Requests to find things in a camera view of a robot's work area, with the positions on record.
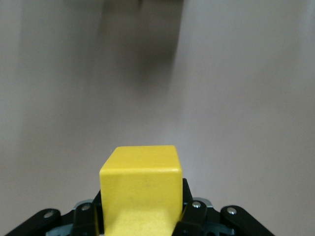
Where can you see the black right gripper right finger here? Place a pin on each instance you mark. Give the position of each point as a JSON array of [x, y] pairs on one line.
[[197, 218]]

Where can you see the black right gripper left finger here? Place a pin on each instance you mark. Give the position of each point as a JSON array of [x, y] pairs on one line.
[[83, 221]]

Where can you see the yellow wooden block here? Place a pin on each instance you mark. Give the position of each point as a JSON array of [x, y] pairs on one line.
[[141, 186]]

